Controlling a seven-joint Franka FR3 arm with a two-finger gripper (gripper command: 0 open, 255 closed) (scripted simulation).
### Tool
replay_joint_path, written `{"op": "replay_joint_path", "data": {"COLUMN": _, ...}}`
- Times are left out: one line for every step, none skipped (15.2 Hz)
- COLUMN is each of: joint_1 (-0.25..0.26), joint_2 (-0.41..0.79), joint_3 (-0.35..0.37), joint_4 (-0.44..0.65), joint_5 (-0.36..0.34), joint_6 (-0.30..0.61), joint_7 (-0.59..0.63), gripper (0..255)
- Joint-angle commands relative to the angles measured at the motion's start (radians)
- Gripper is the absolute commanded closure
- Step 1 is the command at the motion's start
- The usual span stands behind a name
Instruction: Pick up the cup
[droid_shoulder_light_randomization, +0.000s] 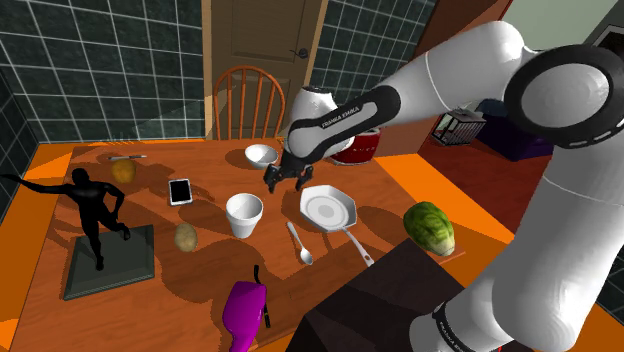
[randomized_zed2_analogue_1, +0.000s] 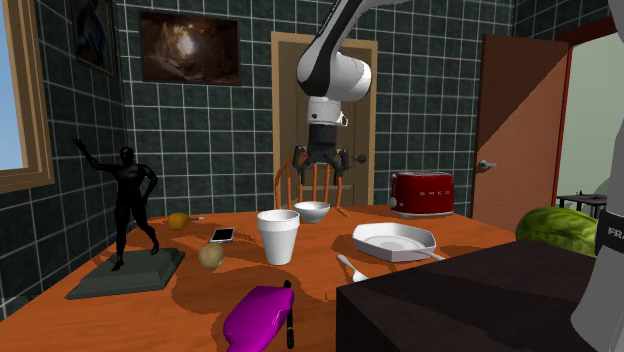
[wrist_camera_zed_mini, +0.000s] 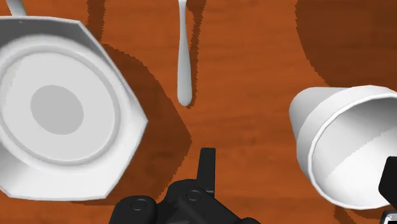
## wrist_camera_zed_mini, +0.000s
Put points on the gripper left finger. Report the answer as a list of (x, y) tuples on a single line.
[(198, 198)]

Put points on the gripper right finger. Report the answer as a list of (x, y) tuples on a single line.
[(389, 183)]

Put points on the white cup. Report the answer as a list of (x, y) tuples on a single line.
[(347, 145)]

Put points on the white spoon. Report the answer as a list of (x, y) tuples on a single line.
[(184, 62)]

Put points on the white octagonal bowl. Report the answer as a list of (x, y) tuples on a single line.
[(59, 108)]

